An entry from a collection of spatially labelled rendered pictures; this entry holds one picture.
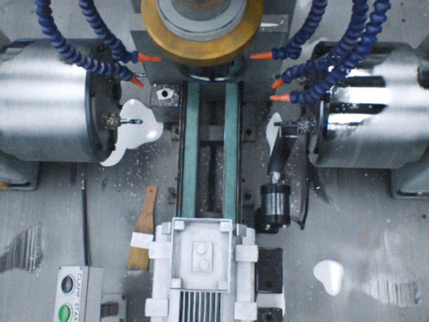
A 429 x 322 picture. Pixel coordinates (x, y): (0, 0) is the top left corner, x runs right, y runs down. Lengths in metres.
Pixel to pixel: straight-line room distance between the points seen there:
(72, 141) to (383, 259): 0.74
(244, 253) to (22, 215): 0.61
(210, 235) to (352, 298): 0.46
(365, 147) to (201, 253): 0.35
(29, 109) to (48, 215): 0.38
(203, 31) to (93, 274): 0.48
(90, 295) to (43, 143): 0.29
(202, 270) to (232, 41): 0.37
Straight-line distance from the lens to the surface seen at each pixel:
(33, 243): 1.25
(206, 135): 1.17
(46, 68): 0.94
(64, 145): 0.95
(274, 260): 1.10
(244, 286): 0.89
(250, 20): 0.73
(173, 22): 0.70
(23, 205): 1.28
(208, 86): 1.16
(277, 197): 0.93
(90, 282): 0.92
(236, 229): 0.87
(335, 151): 0.92
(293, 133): 0.75
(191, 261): 0.84
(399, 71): 0.93
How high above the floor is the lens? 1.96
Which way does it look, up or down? 75 degrees down
